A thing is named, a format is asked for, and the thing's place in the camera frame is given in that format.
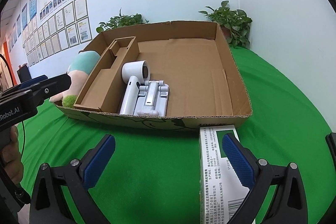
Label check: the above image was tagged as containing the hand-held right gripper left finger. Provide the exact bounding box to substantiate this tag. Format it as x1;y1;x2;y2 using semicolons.
28;134;116;224

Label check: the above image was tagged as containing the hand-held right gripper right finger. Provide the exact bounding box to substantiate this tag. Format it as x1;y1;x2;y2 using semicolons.
222;133;308;224

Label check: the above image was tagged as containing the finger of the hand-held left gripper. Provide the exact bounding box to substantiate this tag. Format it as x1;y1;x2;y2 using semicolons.
20;75;49;91
28;73;72;108

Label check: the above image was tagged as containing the pink and teal plush toy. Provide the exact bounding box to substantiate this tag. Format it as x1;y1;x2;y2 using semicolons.
49;51;101;108

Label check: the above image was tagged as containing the white and green medicine box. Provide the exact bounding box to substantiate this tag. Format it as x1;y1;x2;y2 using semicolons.
199;124;252;224

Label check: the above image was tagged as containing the narrow cardboard box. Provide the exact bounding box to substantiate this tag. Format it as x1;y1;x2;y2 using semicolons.
73;35;140;112

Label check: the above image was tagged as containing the white hair dryer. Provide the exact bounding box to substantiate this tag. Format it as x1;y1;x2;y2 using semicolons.
119;60;151;115

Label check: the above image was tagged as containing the white folding phone stand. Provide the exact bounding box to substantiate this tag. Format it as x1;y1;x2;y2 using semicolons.
133;80;171;117

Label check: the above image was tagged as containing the large shallow cardboard box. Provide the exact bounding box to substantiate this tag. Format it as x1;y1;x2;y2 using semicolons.
54;21;253;132

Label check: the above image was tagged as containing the person's left hand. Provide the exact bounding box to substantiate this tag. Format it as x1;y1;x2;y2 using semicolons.
1;125;24;185

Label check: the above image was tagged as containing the small-leaved potted plant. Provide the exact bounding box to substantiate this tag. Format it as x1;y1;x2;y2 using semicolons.
96;8;150;34

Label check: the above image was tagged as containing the black object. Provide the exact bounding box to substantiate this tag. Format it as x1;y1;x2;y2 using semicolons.
325;132;336;154

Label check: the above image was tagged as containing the tall potted plant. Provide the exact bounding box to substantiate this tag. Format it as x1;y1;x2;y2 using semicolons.
198;0;253;50

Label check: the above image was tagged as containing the thin black cable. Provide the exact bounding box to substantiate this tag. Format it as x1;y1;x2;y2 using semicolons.
0;54;15;86

